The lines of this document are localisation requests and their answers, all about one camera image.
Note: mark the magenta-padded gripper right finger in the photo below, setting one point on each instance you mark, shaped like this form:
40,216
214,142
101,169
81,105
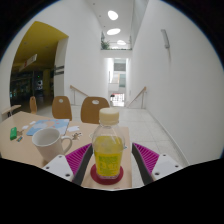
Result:
148,158

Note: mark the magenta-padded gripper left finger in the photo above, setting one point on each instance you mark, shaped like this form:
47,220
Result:
77,160

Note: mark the yellow drink bottle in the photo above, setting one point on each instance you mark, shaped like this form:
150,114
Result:
108,160

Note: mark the flat round red coaster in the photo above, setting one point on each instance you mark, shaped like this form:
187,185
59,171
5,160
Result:
94,175

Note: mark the white mug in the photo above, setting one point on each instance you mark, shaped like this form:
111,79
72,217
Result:
50,145

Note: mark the small white paper piece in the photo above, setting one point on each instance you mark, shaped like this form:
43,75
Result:
32,122
73,128
25,127

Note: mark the light blue booklet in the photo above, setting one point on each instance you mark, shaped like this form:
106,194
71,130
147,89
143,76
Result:
46,126

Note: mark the wooden chair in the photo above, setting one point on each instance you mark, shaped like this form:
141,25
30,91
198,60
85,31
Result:
33,105
61,110
91,113

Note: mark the wooden stair handrail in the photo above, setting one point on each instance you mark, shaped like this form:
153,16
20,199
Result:
138,95
79,91

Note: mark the small green box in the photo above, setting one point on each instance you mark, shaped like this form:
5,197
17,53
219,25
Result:
13,133

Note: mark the small wooden side table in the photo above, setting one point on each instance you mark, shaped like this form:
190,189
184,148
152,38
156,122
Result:
11,109

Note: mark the white hanging sign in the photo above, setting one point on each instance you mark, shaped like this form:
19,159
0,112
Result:
28,62

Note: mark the green balcony plant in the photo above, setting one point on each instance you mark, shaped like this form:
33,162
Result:
105,45

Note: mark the round ceiling lights group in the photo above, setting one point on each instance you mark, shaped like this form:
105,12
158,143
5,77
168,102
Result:
113,15

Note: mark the dark wall sign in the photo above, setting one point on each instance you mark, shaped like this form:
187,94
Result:
59,69

